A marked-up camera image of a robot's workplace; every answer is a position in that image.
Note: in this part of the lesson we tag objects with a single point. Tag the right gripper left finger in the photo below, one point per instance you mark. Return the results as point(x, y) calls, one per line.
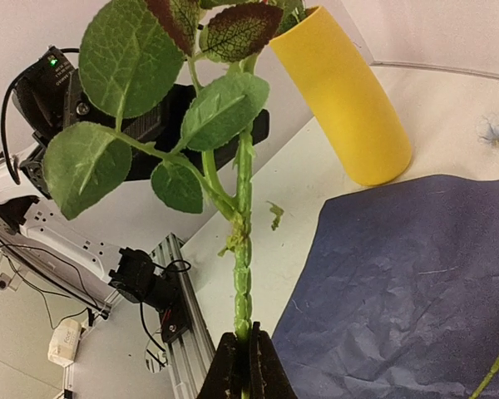
point(229, 371)

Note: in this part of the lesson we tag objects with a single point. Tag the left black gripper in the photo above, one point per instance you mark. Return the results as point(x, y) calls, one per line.
point(49, 96)

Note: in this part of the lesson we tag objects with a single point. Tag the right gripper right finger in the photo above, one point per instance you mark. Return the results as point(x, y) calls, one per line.
point(267, 377)

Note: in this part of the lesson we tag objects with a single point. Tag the artificial flower bunch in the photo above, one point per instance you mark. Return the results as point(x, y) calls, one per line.
point(130, 56)

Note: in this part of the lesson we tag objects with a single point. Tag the blue wrapping paper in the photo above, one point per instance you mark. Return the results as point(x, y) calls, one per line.
point(399, 295)

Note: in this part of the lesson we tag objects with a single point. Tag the blue hydrangea stem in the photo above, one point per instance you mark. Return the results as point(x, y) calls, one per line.
point(494, 369)

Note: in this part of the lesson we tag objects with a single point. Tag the yellow plastic vase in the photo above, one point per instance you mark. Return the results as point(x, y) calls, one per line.
point(345, 97)

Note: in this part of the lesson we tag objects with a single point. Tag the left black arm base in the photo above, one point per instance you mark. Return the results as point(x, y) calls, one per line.
point(139, 280)

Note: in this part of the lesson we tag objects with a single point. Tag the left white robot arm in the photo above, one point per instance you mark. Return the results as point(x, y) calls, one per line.
point(23, 213)

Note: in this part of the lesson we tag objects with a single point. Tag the white power adapter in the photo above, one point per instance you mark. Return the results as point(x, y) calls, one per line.
point(63, 345)

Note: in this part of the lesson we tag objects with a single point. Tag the aluminium front rail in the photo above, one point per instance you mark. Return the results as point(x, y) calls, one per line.
point(184, 334)

